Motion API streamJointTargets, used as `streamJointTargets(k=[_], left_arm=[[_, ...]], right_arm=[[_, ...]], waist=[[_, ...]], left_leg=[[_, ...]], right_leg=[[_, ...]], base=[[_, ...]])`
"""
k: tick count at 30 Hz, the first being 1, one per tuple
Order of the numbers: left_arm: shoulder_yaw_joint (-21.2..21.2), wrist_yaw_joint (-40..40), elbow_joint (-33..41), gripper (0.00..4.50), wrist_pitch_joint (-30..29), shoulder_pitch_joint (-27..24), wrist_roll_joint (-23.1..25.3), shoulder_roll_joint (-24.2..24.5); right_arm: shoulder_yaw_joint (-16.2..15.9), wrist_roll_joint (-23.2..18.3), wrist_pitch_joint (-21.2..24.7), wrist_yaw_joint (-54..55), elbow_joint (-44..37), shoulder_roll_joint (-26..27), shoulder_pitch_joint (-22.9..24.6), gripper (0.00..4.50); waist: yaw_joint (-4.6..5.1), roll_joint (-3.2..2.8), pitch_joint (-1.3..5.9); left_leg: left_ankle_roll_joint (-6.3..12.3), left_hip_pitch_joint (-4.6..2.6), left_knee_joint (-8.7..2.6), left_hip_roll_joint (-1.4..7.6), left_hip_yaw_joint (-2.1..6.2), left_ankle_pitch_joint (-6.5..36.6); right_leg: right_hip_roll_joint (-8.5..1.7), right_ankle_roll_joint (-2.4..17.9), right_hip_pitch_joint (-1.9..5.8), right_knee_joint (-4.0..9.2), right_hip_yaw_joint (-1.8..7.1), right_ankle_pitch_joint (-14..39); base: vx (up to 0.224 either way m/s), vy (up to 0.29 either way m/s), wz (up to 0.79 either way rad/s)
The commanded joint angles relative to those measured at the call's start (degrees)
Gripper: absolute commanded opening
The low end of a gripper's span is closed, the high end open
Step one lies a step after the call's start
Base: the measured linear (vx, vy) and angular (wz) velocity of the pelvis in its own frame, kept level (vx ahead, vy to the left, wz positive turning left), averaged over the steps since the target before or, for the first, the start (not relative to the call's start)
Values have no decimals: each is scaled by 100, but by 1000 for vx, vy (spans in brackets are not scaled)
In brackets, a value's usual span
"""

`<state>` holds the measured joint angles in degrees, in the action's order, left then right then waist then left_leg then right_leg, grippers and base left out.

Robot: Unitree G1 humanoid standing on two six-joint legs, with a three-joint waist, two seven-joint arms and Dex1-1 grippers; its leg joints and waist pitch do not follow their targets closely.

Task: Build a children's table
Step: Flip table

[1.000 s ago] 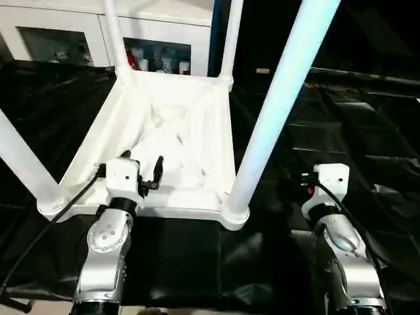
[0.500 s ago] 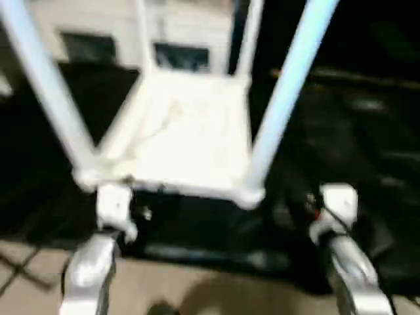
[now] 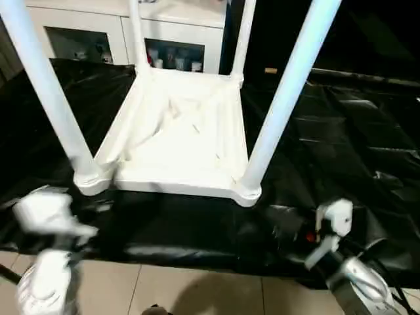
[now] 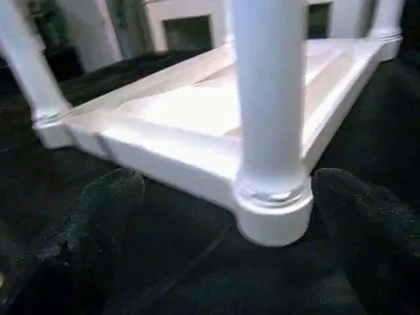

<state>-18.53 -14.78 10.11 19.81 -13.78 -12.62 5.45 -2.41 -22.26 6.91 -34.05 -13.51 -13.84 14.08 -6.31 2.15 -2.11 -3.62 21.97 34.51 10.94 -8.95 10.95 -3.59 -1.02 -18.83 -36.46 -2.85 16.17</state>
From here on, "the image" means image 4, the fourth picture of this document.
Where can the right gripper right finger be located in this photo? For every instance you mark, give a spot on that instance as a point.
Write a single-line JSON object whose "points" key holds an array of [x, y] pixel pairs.
{"points": [[377, 246]]}

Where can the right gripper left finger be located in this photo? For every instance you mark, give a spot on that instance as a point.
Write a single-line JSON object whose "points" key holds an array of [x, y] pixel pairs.
{"points": [[82, 246]]}

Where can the white glass-door cabinet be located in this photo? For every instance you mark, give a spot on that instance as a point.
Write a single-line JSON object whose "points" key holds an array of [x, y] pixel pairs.
{"points": [[197, 13]]}

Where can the white plastic table top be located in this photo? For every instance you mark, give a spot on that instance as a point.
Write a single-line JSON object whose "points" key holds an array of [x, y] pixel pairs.
{"points": [[180, 115]]}

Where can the black plastic table mat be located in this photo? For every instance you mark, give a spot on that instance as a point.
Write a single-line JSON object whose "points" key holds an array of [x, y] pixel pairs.
{"points": [[197, 262]]}

